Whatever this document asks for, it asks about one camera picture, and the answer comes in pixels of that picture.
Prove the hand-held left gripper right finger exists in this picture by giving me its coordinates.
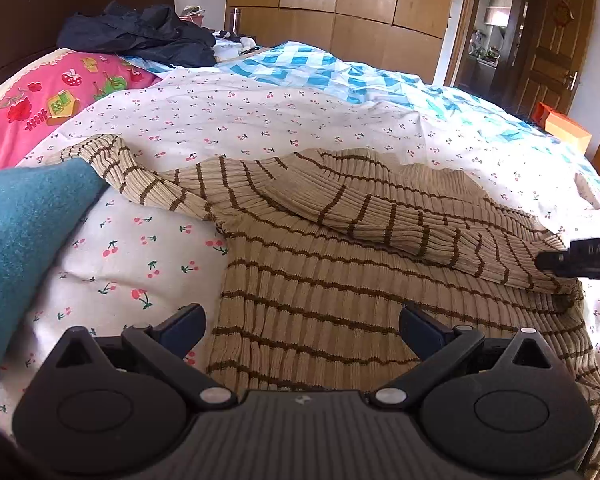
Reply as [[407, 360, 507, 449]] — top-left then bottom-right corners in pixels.
[[372, 304, 562, 409]]

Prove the dark navy jacket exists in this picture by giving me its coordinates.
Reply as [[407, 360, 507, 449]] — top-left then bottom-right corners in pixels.
[[56, 1, 217, 69]]

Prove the blue white checked quilt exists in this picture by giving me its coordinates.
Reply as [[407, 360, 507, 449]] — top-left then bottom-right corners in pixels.
[[125, 41, 597, 171]]

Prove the teal fleece cloth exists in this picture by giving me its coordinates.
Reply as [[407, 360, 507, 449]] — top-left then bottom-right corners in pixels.
[[0, 159, 111, 398]]

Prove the orange box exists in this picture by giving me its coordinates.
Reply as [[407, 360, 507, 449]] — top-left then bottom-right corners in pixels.
[[532, 102, 594, 157]]

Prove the red door ornament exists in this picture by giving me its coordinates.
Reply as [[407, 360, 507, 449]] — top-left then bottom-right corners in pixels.
[[552, 0, 575, 29]]

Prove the pink printed pillow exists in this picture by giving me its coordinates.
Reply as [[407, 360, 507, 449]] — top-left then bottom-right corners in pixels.
[[0, 49, 162, 173]]

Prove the pink printed blanket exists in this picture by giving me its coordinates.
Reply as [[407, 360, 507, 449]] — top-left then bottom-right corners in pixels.
[[574, 172, 600, 217]]

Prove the wooden wardrobe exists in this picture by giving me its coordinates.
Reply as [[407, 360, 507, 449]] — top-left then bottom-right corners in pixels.
[[225, 0, 462, 84]]

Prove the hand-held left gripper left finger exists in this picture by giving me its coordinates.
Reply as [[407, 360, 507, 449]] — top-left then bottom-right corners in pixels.
[[50, 303, 238, 409]]

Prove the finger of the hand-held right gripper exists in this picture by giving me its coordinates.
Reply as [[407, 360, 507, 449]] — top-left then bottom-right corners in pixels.
[[534, 234, 600, 282]]

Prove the brown wooden door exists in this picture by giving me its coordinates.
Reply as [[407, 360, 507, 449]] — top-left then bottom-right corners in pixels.
[[512, 0, 599, 117]]

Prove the white cherry-print bed sheet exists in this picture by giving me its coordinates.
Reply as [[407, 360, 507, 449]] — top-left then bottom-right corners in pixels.
[[0, 67, 600, 441]]

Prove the beige brown-striped knit sweater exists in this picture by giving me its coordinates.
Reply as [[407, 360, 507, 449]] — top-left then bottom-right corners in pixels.
[[47, 134, 600, 480]]

